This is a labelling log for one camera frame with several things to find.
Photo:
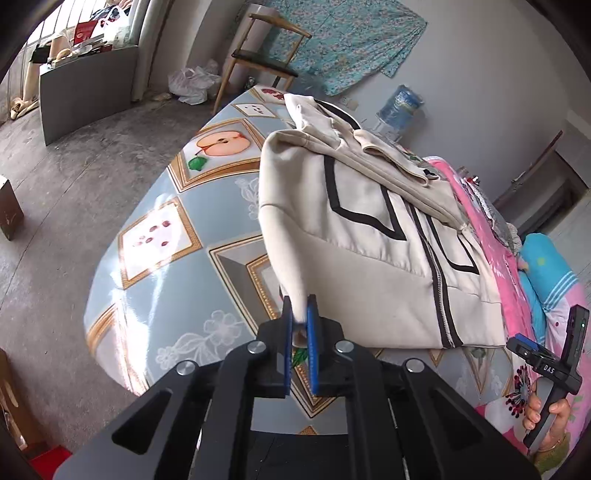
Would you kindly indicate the wooden chair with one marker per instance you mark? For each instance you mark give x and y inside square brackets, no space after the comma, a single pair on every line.
[258,57]

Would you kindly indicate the person's right hand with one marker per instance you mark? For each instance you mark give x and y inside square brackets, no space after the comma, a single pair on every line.
[561,420]

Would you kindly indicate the cream zip jacket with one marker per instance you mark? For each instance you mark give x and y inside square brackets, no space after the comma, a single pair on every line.
[360,258]

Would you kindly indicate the teal floral wall cloth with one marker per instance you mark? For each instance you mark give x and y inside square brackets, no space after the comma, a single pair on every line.
[351,41]

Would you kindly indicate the pink flowered blanket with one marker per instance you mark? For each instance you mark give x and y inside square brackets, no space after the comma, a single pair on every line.
[512,304]

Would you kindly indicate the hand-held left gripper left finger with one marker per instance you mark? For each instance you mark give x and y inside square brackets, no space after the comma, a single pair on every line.
[287,341]

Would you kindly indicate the white plastic bag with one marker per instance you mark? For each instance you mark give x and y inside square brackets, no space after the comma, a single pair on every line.
[115,25]

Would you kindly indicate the grey cabinet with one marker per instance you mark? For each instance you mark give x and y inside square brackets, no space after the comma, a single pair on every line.
[83,97]

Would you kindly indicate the wall socket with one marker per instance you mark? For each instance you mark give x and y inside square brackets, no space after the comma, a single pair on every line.
[349,102]

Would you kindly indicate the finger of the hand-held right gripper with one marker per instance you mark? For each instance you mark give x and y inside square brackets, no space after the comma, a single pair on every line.
[526,344]

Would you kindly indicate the person's right forearm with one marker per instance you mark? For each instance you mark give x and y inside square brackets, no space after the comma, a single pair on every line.
[556,459]

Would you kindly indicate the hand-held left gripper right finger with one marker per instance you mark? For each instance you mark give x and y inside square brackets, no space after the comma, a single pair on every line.
[314,346]

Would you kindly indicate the red box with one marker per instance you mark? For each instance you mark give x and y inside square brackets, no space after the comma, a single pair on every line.
[48,461]

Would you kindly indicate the grey curtain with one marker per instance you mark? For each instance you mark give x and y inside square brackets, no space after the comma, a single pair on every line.
[147,46]

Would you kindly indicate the grey lace cloth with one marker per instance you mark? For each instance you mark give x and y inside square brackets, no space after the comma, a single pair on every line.
[498,217]

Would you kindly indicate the blue water jug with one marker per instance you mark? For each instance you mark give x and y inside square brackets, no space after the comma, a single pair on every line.
[399,108]

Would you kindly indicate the crumpled plastic bag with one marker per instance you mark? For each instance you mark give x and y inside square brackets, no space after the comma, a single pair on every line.
[194,83]

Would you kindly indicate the fruit printed tablecloth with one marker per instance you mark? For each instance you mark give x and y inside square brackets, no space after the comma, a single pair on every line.
[184,277]

